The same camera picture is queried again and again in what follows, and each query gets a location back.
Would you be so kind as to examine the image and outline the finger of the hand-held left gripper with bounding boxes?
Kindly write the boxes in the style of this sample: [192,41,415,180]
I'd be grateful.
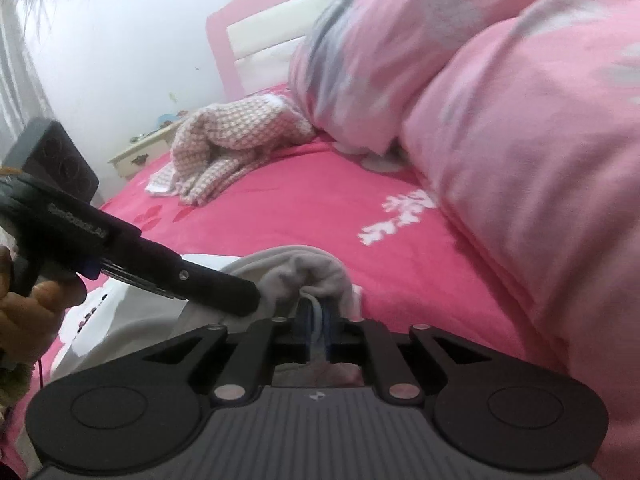
[102,240,262,317]

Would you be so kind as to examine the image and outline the pink quilt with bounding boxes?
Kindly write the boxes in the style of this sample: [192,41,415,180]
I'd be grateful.
[287,0,640,480]

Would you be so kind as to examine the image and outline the pink white checkered garment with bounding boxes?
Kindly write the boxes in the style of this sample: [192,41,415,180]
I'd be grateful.
[145,94,317,207]

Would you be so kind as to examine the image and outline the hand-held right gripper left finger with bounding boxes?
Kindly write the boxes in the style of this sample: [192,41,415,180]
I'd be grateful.
[141,296,313,403]

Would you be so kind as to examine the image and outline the pink printed bed sheet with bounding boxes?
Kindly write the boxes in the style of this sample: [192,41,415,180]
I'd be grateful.
[30,82,566,386]

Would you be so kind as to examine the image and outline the cream nightstand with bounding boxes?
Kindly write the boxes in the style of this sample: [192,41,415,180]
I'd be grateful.
[107,122,183,181]

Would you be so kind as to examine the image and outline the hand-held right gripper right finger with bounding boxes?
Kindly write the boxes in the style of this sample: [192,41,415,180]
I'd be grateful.
[320,300,493,403]

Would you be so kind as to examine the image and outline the grey striped curtain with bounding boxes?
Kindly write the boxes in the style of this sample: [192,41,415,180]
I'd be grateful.
[0,0,51,161]

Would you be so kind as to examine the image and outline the person's left hand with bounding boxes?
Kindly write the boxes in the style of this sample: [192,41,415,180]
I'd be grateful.
[0,245,88,361]

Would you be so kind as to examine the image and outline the pink headboard with white padding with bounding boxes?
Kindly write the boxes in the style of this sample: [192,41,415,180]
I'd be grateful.
[205,0,351,101]

